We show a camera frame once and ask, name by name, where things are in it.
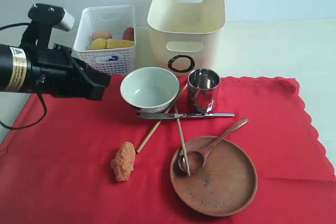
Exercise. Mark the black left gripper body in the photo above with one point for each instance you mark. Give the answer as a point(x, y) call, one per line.
point(56, 70)

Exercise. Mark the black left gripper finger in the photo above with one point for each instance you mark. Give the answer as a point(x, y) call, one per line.
point(91, 91)
point(94, 75)

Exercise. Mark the blue white milk carton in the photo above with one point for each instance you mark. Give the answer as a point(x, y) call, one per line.
point(103, 59)

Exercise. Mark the yellow lemon with sticker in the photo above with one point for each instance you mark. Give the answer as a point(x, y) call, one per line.
point(99, 44)

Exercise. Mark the yellow cheese wedge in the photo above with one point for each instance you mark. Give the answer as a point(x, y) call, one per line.
point(119, 43)

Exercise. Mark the brown egg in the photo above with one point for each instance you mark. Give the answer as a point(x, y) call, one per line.
point(104, 34)

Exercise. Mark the red sausage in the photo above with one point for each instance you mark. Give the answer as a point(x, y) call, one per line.
point(128, 34)

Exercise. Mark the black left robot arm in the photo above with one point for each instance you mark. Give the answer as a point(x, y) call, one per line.
point(14, 69)

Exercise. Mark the pale green ceramic bowl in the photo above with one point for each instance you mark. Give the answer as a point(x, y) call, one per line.
point(150, 89)

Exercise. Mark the white perforated plastic basket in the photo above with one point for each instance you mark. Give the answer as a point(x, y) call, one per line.
point(115, 19)

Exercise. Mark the silver table knife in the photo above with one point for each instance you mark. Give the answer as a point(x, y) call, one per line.
point(164, 116)

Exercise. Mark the red scalloped tablecloth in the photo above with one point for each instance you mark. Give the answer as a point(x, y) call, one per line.
point(58, 171)

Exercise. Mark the left wooden chopstick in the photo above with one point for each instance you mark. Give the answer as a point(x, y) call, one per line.
point(156, 125)

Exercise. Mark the wooden chopstick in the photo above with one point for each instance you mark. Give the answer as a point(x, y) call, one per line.
point(156, 125)
point(182, 140)

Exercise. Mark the breaded fried chicken piece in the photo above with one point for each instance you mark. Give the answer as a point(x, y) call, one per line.
point(123, 162)

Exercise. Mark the right wooden chopstick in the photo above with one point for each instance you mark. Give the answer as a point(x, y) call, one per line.
point(182, 140)

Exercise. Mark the cream plastic bin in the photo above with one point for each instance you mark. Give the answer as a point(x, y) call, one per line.
point(185, 34)

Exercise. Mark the stainless steel cup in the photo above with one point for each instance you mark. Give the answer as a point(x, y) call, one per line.
point(202, 89)

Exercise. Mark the wooden spoon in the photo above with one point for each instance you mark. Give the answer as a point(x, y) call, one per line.
point(194, 158)

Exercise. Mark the round wooden plate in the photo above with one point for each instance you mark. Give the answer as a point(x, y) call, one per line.
point(224, 186)

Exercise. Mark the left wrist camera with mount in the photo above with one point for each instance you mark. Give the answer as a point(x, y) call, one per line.
point(44, 18)

